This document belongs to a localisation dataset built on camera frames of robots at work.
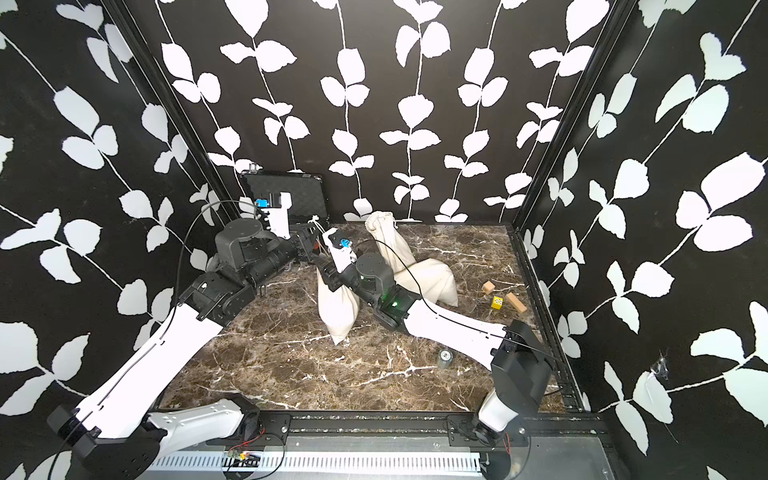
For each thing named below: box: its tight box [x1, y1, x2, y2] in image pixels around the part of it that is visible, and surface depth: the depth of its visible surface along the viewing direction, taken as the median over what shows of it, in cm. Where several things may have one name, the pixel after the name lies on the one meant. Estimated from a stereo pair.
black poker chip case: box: [241, 172, 328, 222], surface depth 108 cm
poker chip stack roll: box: [438, 349, 454, 369], surface depth 82 cm
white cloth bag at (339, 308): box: [316, 267, 360, 345], surface depth 86 cm
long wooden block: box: [506, 292, 527, 313], surface depth 100 cm
